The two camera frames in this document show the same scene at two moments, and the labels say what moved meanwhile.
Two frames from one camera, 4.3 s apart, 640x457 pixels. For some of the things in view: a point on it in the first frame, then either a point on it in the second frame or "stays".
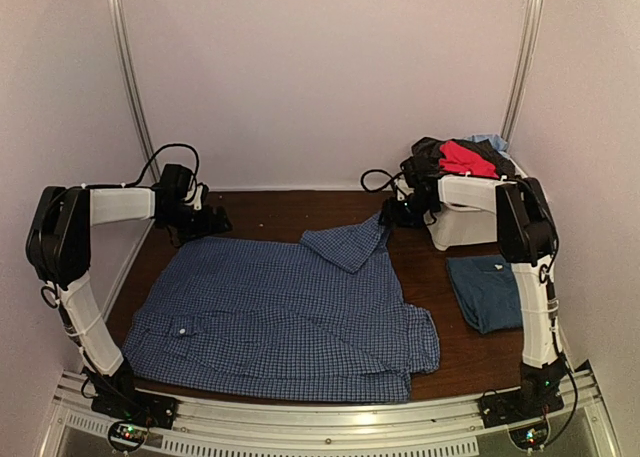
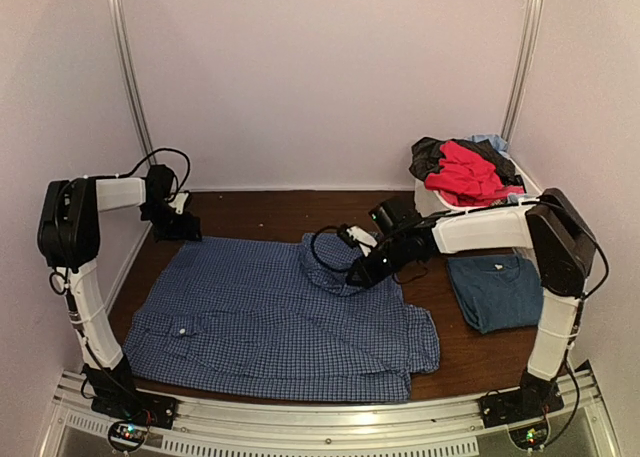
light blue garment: [495, 140] stays
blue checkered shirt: [320, 321] stays
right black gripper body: [412, 214] to [398, 258]
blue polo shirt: [487, 290] stays
